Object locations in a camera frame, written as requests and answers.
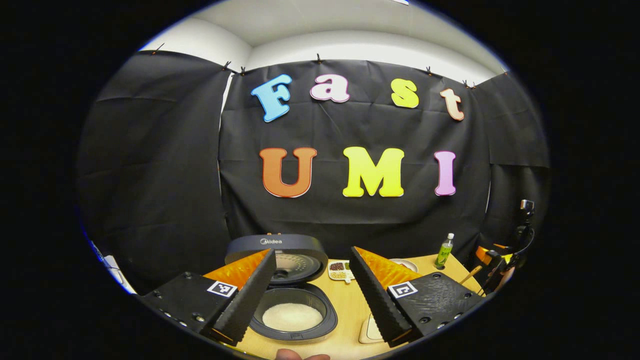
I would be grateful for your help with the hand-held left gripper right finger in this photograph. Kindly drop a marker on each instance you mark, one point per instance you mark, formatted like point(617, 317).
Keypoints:
point(377, 300)

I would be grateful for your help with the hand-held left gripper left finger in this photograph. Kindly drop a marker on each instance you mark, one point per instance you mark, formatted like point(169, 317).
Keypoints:
point(252, 300)

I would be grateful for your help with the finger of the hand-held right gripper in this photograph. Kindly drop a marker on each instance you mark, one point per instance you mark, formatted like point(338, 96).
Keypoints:
point(492, 254)

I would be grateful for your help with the wooden spoon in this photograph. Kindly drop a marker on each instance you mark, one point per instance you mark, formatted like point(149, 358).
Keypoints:
point(471, 275)

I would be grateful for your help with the white rice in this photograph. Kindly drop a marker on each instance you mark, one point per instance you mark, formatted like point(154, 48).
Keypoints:
point(292, 317)

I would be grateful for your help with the dark grey rice cooker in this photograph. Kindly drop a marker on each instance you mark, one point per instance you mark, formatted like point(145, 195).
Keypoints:
point(300, 245)

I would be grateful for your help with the clear plastic box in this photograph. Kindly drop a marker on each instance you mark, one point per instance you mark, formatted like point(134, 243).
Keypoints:
point(370, 332)

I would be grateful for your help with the white round plate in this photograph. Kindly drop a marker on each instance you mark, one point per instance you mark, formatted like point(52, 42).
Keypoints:
point(407, 264)

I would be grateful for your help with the green drink bottle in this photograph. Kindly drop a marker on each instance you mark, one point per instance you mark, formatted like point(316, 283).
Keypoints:
point(444, 254)

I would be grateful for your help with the white divided bean dish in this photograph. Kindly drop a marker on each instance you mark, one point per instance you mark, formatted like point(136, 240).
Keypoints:
point(337, 270)

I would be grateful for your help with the white plastic equipment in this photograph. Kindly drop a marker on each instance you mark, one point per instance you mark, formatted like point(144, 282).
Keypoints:
point(115, 272)

